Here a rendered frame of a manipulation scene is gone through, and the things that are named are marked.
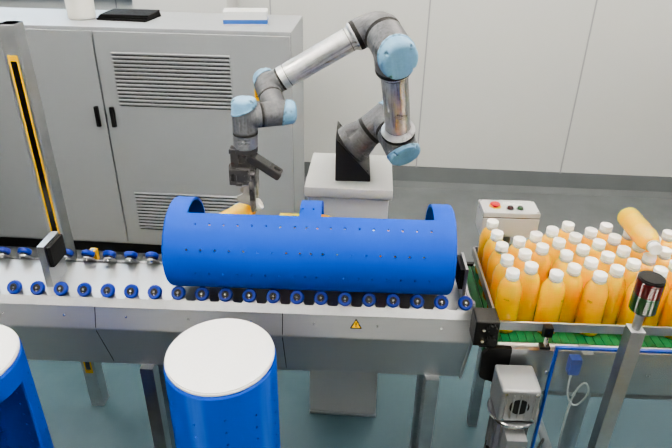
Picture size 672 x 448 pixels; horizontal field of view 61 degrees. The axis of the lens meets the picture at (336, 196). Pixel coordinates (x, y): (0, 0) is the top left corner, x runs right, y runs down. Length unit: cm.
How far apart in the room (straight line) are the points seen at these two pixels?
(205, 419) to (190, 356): 16
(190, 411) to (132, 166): 233
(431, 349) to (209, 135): 197
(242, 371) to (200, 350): 14
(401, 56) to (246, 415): 104
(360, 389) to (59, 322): 128
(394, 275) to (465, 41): 295
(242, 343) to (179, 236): 40
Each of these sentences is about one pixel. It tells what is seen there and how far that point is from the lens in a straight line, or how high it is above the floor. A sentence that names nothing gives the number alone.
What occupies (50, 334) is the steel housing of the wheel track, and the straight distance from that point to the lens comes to 215.
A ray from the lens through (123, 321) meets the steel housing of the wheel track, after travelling 200.
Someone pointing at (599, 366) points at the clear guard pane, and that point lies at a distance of 189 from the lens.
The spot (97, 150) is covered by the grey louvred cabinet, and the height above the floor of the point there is 73.
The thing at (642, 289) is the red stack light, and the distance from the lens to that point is 161.
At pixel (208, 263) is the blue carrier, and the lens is 176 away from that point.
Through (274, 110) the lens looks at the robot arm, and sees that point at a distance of 172.
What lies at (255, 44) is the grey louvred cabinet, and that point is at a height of 138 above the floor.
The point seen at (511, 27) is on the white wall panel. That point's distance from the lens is 448.
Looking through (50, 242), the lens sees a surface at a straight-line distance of 207.
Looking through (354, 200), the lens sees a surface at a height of 110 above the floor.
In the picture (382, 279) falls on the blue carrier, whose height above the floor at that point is 107.
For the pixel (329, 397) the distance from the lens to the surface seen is 271.
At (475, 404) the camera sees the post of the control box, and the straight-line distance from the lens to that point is 272.
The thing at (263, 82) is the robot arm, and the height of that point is 157.
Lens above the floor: 207
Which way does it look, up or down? 27 degrees down
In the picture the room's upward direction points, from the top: 1 degrees clockwise
